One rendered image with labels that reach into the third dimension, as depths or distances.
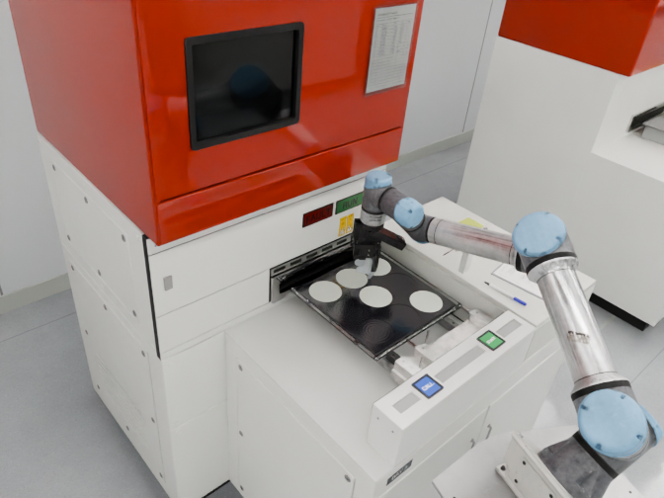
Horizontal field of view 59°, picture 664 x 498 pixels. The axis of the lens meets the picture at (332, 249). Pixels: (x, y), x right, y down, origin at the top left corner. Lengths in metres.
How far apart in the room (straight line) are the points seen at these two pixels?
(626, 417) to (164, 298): 1.07
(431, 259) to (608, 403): 0.80
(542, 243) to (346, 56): 0.65
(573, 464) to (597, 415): 0.18
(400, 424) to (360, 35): 0.93
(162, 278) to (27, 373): 1.51
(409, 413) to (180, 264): 0.66
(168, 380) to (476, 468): 0.86
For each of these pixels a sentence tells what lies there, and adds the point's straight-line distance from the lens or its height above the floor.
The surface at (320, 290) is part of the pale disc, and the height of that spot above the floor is 0.90.
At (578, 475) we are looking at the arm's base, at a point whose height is 0.98.
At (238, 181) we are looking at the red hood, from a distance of 1.42.
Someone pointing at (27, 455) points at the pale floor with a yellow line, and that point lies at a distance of 2.63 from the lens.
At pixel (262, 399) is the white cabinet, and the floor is 0.70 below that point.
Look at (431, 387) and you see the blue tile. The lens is 1.45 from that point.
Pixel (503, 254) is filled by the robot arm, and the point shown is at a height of 1.18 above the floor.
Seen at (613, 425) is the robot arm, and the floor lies 1.16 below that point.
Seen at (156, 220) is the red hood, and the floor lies 1.29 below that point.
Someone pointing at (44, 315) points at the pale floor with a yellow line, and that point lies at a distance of 3.19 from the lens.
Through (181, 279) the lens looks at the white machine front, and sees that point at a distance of 1.54.
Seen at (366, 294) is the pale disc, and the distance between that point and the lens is 1.77.
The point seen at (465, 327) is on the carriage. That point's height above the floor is 0.88.
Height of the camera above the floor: 2.01
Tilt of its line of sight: 35 degrees down
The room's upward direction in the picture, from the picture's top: 6 degrees clockwise
